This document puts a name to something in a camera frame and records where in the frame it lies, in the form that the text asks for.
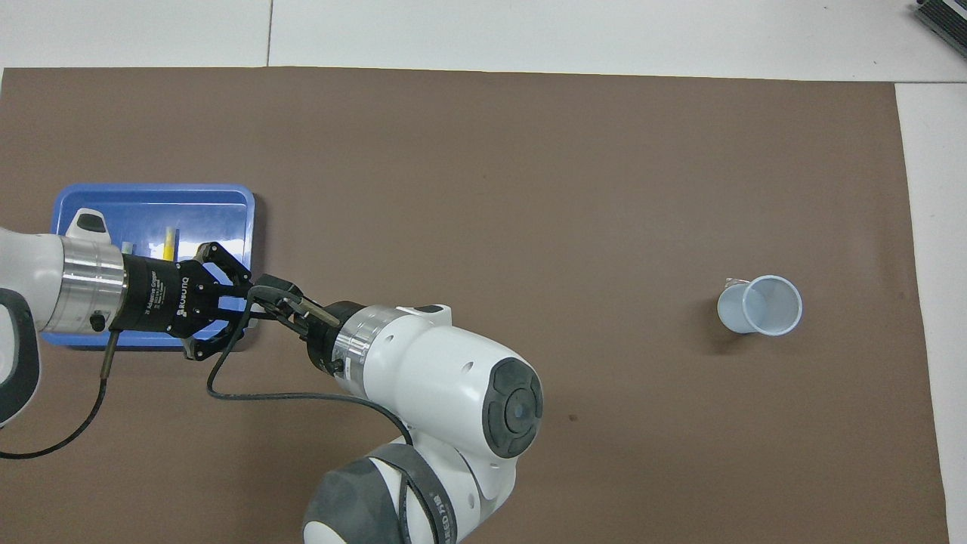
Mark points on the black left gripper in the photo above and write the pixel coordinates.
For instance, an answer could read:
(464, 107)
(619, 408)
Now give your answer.
(166, 298)

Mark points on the brown table mat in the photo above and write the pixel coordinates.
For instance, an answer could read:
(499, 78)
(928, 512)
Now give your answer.
(529, 189)

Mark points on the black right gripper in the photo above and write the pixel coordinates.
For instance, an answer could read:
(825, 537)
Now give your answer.
(332, 332)

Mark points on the pale blue translucent cup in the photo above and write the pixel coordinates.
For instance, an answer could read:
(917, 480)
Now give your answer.
(736, 310)

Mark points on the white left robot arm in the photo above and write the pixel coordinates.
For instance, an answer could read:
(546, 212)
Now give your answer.
(30, 279)

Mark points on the yellow pen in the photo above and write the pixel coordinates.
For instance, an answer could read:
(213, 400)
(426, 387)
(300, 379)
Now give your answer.
(170, 243)

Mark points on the striped dark device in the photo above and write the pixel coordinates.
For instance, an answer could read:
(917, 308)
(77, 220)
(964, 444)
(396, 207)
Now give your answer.
(944, 21)

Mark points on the blue plastic tray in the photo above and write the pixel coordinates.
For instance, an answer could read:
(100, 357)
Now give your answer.
(211, 219)

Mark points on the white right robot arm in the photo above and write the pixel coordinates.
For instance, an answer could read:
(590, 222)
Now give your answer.
(430, 370)

